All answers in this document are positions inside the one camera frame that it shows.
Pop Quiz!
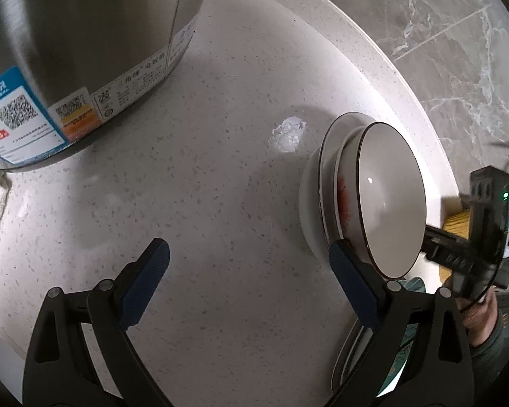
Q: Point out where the small white bowl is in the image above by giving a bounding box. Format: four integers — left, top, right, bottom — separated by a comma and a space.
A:
319, 125, 367, 242

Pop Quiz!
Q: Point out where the grey rim white plate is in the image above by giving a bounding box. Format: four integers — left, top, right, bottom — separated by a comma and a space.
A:
331, 318, 378, 396

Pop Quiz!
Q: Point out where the stainless steel rice cooker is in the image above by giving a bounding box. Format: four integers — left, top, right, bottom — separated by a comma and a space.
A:
0, 0, 218, 173

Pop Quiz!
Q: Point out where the white bowl floral print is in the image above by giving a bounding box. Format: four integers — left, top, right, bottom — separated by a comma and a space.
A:
334, 122, 427, 280

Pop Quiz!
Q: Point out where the person's right hand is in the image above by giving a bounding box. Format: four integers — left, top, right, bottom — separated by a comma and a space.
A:
445, 275, 499, 347

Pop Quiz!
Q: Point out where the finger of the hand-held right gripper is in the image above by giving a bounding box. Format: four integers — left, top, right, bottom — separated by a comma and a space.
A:
423, 224, 473, 247
421, 239, 473, 275

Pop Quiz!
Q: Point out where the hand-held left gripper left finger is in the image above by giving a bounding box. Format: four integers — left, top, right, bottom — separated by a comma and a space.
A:
22, 238, 174, 407

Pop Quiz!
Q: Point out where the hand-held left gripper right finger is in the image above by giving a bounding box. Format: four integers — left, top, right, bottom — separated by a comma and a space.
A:
323, 239, 476, 407

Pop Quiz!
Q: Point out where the large white bowl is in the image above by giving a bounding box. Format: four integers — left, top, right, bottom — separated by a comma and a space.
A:
299, 112, 372, 264

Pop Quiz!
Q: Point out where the person's right forearm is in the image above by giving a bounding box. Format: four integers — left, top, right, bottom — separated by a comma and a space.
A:
469, 309, 509, 393

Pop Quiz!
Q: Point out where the teal rim floral plate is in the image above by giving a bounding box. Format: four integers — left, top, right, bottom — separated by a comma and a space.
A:
377, 277, 427, 397

